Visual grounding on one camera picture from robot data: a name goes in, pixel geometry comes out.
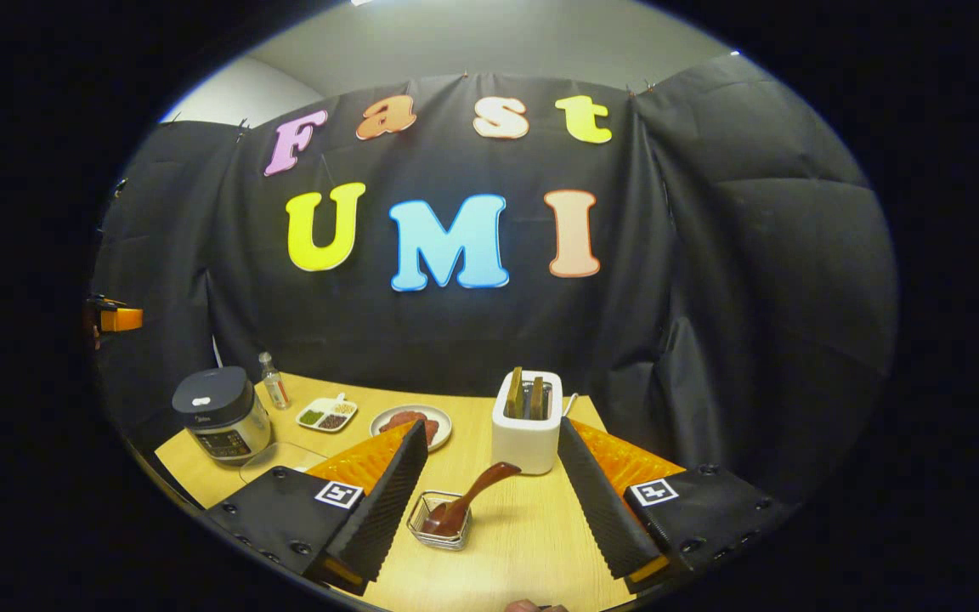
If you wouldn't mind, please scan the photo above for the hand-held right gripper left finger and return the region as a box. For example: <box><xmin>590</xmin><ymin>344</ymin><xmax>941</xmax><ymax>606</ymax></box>
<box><xmin>203</xmin><ymin>419</ymin><xmax>429</xmax><ymax>596</ymax></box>

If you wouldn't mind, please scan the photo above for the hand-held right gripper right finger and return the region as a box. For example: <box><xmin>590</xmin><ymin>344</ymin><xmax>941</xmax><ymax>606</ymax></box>
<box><xmin>557</xmin><ymin>416</ymin><xmax>788</xmax><ymax>596</ymax></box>

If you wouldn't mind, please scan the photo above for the wire chopstick holder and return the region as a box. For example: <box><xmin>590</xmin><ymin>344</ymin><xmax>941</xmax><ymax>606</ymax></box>
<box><xmin>406</xmin><ymin>490</ymin><xmax>473</xmax><ymax>552</ymax></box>

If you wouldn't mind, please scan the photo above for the brown wooden spoon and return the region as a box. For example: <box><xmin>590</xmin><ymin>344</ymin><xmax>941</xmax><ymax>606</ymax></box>
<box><xmin>420</xmin><ymin>462</ymin><xmax>523</xmax><ymax>538</ymax></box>

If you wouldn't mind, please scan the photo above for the grey rice cooker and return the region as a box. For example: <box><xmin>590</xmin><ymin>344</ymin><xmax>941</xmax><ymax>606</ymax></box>
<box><xmin>172</xmin><ymin>366</ymin><xmax>273</xmax><ymax>467</ymax></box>

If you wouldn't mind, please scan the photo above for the white toaster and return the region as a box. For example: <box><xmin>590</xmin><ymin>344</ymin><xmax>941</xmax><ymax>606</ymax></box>
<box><xmin>491</xmin><ymin>367</ymin><xmax>564</xmax><ymax>476</ymax></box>

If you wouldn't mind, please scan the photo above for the round white plate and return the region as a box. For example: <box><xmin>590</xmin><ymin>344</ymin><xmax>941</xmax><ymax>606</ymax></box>
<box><xmin>370</xmin><ymin>405</ymin><xmax>454</xmax><ymax>453</ymax></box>

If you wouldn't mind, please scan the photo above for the white divided bean dish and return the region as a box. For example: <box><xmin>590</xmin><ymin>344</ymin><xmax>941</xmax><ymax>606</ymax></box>
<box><xmin>296</xmin><ymin>393</ymin><xmax>359</xmax><ymax>434</ymax></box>

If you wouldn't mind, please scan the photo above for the small glass bottle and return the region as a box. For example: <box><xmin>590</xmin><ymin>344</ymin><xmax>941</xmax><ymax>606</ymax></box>
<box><xmin>258</xmin><ymin>352</ymin><xmax>291</xmax><ymax>411</ymax></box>

